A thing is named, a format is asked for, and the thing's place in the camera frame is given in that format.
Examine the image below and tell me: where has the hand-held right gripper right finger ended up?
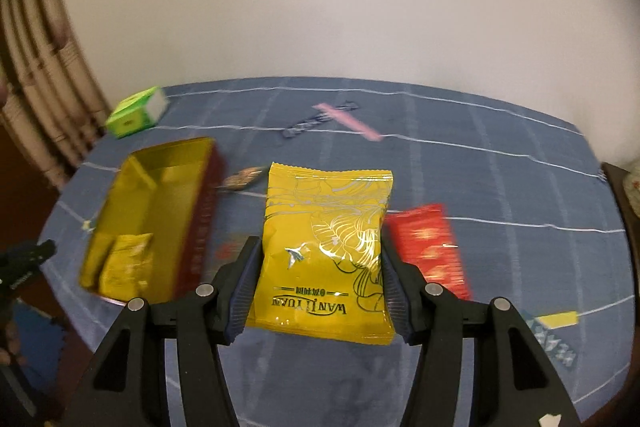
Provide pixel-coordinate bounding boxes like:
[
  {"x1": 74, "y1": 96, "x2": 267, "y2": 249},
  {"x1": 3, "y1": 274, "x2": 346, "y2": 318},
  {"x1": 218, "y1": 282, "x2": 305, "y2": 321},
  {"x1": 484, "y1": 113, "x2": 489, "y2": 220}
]
[{"x1": 381, "y1": 247, "x2": 583, "y2": 427}]

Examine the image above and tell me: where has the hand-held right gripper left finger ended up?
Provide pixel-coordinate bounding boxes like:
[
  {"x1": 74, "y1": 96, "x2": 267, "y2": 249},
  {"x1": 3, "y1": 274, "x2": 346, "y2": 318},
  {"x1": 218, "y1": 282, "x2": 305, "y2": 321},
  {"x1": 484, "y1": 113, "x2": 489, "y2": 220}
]
[{"x1": 60, "y1": 235, "x2": 263, "y2": 427}]

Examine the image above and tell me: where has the large yellow snack packet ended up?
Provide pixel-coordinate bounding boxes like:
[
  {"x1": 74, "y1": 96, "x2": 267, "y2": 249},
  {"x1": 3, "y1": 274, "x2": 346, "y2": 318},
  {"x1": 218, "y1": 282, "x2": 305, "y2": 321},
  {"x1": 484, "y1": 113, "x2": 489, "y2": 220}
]
[{"x1": 245, "y1": 162, "x2": 396, "y2": 346}]

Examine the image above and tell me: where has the red and gold tin box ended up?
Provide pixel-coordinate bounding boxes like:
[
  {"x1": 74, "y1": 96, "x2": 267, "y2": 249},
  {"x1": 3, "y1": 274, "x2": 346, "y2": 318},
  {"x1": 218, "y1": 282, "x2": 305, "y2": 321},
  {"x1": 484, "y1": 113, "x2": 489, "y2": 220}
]
[{"x1": 78, "y1": 137, "x2": 226, "y2": 306}]

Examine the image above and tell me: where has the red snack packet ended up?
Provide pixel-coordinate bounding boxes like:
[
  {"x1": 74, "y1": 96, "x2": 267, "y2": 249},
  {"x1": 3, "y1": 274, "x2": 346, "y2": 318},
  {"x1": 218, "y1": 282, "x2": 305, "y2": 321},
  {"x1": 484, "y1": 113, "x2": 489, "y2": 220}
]
[{"x1": 384, "y1": 204, "x2": 474, "y2": 301}]

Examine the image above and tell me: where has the blue foam floor mat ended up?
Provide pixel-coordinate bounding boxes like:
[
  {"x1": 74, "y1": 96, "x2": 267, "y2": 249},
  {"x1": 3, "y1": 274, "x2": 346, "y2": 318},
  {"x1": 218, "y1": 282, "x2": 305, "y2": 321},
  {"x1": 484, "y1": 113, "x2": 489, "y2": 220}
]
[{"x1": 12, "y1": 299, "x2": 68, "y2": 390}]

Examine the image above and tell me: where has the small yellow snack packet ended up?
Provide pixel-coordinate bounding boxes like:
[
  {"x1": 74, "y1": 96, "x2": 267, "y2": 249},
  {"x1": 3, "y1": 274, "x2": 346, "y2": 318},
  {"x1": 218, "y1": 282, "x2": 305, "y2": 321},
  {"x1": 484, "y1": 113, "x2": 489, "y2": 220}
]
[{"x1": 99, "y1": 233, "x2": 154, "y2": 299}]

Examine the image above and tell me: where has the small brown wrapped candy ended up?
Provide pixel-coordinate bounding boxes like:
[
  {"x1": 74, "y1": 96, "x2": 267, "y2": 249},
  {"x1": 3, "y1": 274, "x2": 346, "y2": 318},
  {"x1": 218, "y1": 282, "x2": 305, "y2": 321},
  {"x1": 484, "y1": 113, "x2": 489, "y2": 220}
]
[{"x1": 223, "y1": 167, "x2": 264, "y2": 192}]

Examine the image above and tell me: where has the blue checked tablecloth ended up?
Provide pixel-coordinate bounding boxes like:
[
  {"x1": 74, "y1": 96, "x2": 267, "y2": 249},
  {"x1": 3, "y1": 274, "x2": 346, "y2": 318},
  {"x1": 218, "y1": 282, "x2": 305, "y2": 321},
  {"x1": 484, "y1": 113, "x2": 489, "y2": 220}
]
[{"x1": 42, "y1": 77, "x2": 632, "y2": 427}]

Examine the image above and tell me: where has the green carton box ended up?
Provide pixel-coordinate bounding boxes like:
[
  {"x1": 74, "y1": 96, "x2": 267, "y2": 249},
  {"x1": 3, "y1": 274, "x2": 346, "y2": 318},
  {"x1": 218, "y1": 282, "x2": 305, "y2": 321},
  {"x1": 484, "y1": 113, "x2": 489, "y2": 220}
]
[{"x1": 105, "y1": 87, "x2": 168, "y2": 140}]

